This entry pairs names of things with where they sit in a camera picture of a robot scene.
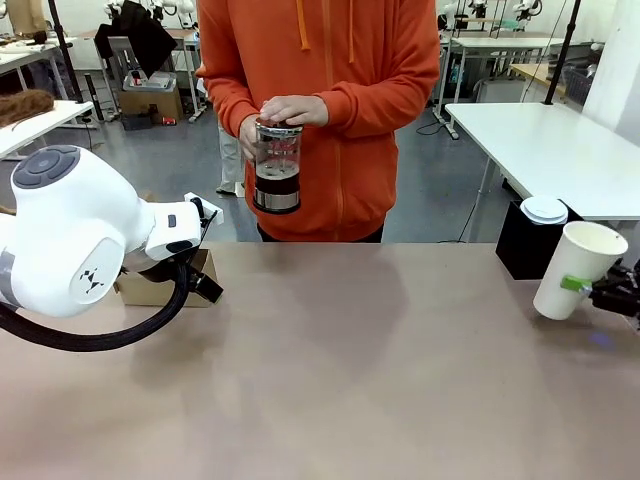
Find brown furry wig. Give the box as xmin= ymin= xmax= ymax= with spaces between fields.
xmin=0 ymin=89 xmax=55 ymax=129

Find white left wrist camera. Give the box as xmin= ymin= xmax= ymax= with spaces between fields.
xmin=183 ymin=192 xmax=222 ymax=227

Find person in orange hoodie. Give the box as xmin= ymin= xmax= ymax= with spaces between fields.
xmin=194 ymin=0 xmax=442 ymax=245

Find person's right hand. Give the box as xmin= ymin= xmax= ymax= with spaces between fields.
xmin=238 ymin=115 xmax=259 ymax=161

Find black cloth on stand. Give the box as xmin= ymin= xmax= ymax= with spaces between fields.
xmin=94 ymin=0 xmax=179 ymax=81

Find black tripod pole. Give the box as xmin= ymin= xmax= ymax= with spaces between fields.
xmin=47 ymin=0 xmax=85 ymax=105
xmin=543 ymin=0 xmax=584 ymax=106

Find large white table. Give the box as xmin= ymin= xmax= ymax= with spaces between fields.
xmin=444 ymin=102 xmax=640 ymax=222

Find grey plastic storage bin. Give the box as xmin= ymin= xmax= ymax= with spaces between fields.
xmin=122 ymin=69 xmax=178 ymax=94

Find person's left forearm orange sleeve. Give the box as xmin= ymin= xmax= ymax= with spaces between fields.
xmin=319 ymin=74 xmax=442 ymax=141

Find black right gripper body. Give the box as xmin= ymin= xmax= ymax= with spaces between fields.
xmin=606 ymin=266 xmax=640 ymax=331

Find white plastic cup lid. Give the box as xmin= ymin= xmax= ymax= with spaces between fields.
xmin=519 ymin=195 xmax=569 ymax=226

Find grey background lab table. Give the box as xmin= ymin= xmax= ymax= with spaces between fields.
xmin=439 ymin=34 xmax=566 ymax=121

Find background person in white trousers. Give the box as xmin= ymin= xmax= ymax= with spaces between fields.
xmin=215 ymin=117 xmax=247 ymax=196

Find wire mesh basket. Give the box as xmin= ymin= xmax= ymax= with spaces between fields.
xmin=562 ymin=64 xmax=599 ymax=106

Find small white side table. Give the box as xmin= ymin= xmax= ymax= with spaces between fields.
xmin=0 ymin=99 xmax=96 ymax=162

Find person's left hand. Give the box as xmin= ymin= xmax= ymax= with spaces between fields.
xmin=262 ymin=94 xmax=330 ymax=126

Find brown cardboard box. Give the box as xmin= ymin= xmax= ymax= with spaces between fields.
xmin=118 ymin=89 xmax=184 ymax=125

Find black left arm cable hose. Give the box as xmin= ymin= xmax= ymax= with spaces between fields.
xmin=0 ymin=259 xmax=201 ymax=353

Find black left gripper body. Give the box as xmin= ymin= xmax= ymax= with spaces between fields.
xmin=187 ymin=271 xmax=224 ymax=304

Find brown cardboard cup carrier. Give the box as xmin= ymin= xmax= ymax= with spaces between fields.
xmin=113 ymin=248 xmax=220 ymax=308

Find black box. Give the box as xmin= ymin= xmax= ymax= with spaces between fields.
xmin=495 ymin=199 xmax=586 ymax=281

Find person's right forearm orange sleeve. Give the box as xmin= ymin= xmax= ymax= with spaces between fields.
xmin=195 ymin=64 xmax=262 ymax=137

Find tall white paper cup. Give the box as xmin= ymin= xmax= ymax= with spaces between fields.
xmin=532 ymin=221 xmax=629 ymax=321

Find glass french press with coffee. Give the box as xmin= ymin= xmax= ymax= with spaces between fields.
xmin=252 ymin=115 xmax=305 ymax=215

